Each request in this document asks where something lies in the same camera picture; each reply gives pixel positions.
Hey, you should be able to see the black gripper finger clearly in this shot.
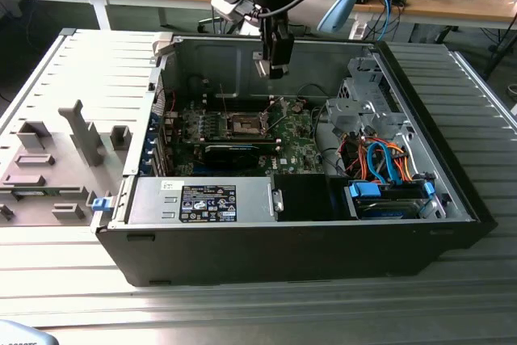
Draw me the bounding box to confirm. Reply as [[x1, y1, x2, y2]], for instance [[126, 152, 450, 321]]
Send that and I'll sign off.
[[259, 7, 274, 62], [268, 21, 295, 81]]

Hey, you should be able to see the metal socket cover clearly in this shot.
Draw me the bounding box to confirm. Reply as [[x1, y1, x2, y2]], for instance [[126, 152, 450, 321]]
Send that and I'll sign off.
[[259, 96, 290, 137]]

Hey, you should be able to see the metal locking lever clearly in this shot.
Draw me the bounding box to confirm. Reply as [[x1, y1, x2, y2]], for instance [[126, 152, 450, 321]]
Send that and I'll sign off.
[[220, 82, 230, 120]]

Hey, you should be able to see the CPU socket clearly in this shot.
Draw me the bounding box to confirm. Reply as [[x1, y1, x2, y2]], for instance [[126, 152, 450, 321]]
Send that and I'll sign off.
[[225, 111, 266, 138]]

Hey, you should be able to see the white plug box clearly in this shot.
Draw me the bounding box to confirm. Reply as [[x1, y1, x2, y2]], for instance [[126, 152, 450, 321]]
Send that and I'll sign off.
[[349, 20, 369, 41]]

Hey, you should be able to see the metal disk bay cage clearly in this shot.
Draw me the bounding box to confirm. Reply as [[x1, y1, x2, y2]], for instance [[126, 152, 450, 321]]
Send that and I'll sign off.
[[325, 56, 410, 141]]

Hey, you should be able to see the green motherboard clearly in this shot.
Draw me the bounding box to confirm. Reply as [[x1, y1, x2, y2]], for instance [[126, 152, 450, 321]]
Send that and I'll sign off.
[[161, 96, 328, 179]]

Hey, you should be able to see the black graphics card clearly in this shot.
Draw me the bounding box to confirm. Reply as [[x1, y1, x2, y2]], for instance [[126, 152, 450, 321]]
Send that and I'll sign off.
[[201, 142, 262, 170]]

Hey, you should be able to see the hard disk blue carrier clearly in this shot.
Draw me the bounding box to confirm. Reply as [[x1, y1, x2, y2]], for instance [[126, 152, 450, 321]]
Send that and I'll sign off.
[[345, 180, 436, 221]]

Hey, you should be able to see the silver power supply unit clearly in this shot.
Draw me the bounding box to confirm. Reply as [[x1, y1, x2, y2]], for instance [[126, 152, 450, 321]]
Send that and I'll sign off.
[[125, 177, 280, 225]]

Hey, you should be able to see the black PC case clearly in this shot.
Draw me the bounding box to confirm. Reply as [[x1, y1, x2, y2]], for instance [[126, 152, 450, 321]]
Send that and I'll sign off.
[[93, 32, 498, 288]]

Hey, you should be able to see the grey parts rack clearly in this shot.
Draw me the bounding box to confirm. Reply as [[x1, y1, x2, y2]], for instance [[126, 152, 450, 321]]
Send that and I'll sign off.
[[0, 98, 137, 228]]

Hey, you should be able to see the grey rounded device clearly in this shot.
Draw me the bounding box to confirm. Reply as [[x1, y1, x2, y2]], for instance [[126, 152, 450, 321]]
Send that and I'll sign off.
[[0, 318, 56, 345]]

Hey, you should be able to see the blue data wire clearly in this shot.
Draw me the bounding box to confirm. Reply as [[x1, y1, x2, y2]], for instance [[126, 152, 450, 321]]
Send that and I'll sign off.
[[365, 141, 400, 187]]

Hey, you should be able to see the silver metal latch bracket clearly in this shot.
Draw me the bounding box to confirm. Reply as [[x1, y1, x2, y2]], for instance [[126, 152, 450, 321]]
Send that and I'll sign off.
[[270, 186, 286, 213]]

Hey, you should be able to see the orange wire bundle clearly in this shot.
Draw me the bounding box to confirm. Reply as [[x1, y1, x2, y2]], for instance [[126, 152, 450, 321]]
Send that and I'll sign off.
[[341, 138, 418, 183]]

